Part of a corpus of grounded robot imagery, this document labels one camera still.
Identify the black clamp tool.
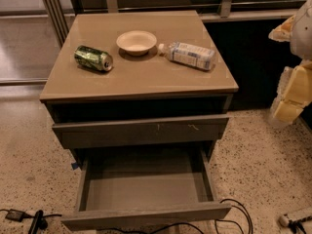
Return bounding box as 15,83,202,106
28,210,48,234

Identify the grey wooden drawer cabinet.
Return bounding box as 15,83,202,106
39,10,240,163

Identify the grey top drawer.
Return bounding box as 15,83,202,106
53,114,228,149

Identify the grey drawer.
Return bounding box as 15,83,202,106
53,114,228,149
61,143,231,231

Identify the clear plastic water bottle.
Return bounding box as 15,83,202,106
158,42,216,71

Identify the black power adapter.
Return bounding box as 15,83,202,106
5,210,24,222

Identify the white paper bowl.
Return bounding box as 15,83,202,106
116,30,157,57

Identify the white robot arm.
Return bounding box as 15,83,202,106
268,0,312,126

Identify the blue tape piece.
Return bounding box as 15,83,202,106
71,162,79,170

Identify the metal railing frame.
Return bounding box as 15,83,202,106
43,0,306,43

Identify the crushed green soda can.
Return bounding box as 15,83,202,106
74,45,113,72

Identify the white power strip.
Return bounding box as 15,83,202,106
278,207,312,228

